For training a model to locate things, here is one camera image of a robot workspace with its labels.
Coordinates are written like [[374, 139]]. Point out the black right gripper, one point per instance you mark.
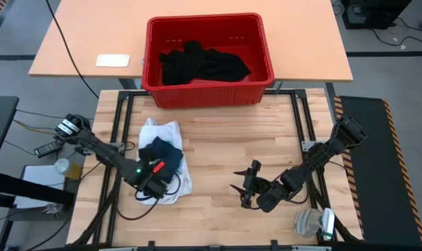
[[256, 186]]

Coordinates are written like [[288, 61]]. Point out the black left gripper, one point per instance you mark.
[[155, 184]]

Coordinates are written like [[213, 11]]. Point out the dark navy garment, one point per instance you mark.
[[162, 150]]

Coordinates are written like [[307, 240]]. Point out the white shirt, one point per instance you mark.
[[155, 130]]

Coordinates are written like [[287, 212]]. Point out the black garment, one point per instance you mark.
[[203, 66]]

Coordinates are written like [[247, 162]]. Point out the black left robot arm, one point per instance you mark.
[[102, 153]]

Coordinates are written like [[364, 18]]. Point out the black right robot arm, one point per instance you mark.
[[318, 157]]

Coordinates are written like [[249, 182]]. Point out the red plastic laundry basket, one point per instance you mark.
[[207, 94]]

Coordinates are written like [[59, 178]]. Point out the small white device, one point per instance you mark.
[[328, 223]]

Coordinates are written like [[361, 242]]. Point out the crumpled clear plastic wrapper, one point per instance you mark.
[[53, 208]]

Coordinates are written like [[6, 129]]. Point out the black power adapter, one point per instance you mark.
[[48, 148]]

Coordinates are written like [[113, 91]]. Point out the white board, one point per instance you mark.
[[39, 176]]

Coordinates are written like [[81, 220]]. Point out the silver flat phone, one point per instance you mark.
[[112, 60]]

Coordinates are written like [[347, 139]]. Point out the black hazard-striped floor mat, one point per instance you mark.
[[374, 174]]

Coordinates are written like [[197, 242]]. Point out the black metal beam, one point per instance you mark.
[[15, 186]]

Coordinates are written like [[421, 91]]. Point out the light wood desk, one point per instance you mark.
[[301, 42]]

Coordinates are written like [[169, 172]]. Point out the black equipment box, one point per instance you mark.
[[371, 14]]

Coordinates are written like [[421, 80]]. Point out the black metal table frame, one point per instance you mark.
[[113, 216]]

